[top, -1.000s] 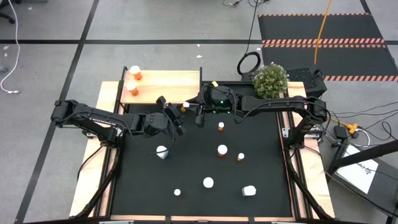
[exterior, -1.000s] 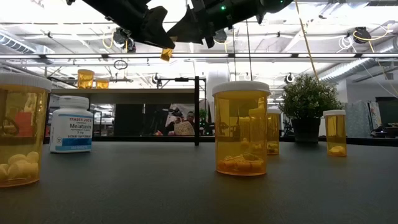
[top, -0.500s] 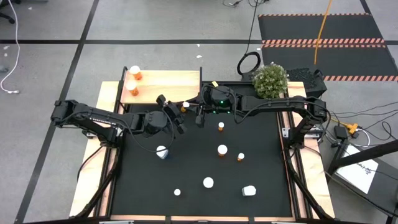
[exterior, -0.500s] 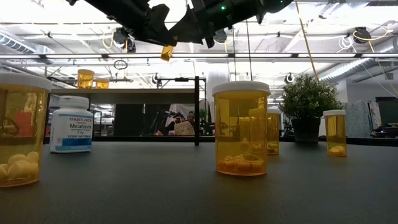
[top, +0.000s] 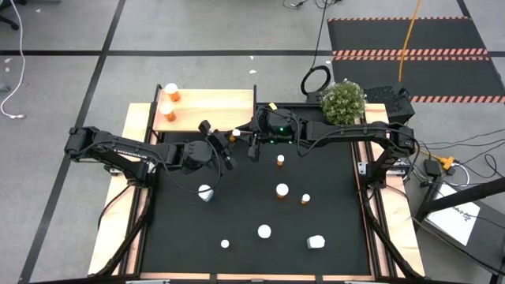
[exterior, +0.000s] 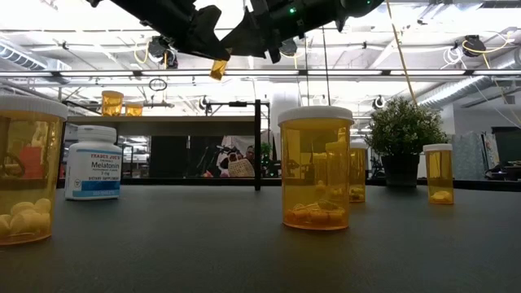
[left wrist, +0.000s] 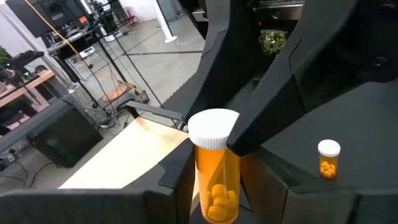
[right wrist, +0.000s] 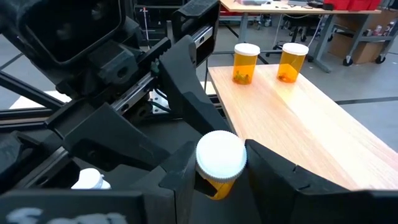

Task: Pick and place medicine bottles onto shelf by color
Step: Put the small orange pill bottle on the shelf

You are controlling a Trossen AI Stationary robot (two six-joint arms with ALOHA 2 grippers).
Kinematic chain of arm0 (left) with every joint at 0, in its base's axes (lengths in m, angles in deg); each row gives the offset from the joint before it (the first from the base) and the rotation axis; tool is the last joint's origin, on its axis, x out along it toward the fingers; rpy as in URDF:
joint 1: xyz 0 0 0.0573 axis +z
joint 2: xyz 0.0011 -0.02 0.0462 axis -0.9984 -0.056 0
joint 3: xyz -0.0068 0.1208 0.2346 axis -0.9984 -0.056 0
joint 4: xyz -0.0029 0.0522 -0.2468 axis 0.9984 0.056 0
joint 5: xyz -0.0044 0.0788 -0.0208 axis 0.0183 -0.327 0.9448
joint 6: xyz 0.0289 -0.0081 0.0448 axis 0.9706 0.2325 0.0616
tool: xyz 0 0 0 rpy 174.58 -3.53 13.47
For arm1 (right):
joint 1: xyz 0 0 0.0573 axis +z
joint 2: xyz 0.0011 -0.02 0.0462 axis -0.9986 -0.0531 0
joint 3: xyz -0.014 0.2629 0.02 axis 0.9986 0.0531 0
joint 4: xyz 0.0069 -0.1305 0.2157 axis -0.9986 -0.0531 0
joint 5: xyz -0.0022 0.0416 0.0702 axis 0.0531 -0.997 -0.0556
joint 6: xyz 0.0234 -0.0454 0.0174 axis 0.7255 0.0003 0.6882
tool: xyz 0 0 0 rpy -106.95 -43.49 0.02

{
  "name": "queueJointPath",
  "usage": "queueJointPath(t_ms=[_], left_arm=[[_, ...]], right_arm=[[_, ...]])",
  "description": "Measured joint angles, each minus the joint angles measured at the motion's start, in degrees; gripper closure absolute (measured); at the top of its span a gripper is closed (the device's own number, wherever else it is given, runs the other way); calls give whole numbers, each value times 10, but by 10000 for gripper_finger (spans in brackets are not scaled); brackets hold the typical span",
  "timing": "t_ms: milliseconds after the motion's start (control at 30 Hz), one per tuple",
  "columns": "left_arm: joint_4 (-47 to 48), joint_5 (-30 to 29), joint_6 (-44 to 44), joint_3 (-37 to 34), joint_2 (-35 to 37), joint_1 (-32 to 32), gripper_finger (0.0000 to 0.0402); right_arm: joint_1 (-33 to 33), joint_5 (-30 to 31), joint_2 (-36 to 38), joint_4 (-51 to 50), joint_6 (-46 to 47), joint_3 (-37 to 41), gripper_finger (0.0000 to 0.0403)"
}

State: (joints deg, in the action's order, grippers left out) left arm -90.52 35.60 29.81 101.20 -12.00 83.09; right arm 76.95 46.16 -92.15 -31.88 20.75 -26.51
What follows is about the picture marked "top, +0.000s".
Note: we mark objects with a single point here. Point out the black table border frame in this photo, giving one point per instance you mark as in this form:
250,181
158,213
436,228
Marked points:
311,105

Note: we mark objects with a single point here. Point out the white Melatonin supplement bottle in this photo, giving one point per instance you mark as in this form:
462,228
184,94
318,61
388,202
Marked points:
205,192

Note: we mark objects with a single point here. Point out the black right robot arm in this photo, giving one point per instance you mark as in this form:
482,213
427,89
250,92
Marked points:
355,132

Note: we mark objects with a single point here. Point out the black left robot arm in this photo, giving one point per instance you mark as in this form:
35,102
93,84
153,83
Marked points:
130,152

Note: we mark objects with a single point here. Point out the green potted plant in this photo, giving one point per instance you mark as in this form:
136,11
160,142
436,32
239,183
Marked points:
342,103

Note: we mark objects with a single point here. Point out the black side cart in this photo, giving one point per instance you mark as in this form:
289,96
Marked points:
489,236

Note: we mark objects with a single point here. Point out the large orange pill bottle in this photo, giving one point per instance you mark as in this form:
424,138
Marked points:
264,231
168,112
172,91
282,190

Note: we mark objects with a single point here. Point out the black striped-edge anti-fatigue mat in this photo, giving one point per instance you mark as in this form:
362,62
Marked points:
394,35

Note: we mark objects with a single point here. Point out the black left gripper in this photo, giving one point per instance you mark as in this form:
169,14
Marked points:
219,148

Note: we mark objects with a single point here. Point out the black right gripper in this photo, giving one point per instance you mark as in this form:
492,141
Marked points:
255,148

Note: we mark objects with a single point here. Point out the yellow tape tag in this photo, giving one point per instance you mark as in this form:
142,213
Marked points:
273,106

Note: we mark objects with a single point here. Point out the black perforated computer tower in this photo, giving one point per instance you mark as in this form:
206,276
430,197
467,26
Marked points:
386,98

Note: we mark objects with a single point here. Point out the black office chair base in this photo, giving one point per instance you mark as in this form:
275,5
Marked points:
8,21

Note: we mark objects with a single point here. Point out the white paper sheet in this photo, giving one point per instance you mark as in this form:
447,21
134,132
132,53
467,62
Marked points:
453,221

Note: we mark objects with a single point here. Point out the grey table bracket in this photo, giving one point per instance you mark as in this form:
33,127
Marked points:
148,281

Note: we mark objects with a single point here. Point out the light wooden shelf board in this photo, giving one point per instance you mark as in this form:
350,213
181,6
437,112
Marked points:
205,106

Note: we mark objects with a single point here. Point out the yellow power connector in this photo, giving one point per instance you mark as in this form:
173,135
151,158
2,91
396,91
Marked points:
447,161

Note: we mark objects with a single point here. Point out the black power brick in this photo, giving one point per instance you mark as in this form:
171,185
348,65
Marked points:
432,168

